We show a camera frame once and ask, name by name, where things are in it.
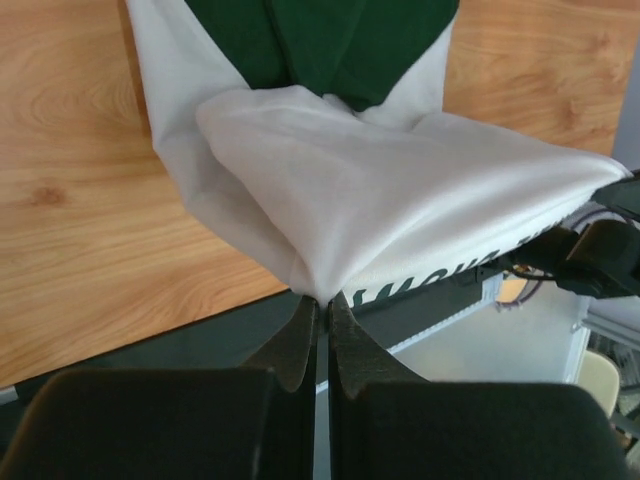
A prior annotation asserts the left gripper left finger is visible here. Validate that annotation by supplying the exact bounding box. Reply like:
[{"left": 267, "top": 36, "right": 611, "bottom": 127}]
[{"left": 1, "top": 297, "right": 320, "bottom": 479}]

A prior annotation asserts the beige chair in background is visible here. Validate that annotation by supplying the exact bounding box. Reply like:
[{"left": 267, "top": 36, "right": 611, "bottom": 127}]
[{"left": 577, "top": 350, "right": 620, "bottom": 418}]

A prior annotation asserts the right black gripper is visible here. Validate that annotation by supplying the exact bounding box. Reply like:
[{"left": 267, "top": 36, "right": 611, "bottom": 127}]
[{"left": 519, "top": 171, "right": 639, "bottom": 299}]

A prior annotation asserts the white green raglan t-shirt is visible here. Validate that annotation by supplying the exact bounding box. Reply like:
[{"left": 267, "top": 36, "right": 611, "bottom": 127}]
[{"left": 128, "top": 1, "right": 629, "bottom": 305}]

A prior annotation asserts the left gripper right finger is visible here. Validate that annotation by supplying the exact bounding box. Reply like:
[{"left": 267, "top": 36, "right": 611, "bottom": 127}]
[{"left": 327, "top": 296, "right": 632, "bottom": 479}]

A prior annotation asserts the black base mat strip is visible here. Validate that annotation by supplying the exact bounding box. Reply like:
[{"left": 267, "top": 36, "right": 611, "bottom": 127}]
[{"left": 0, "top": 259, "right": 506, "bottom": 401}]

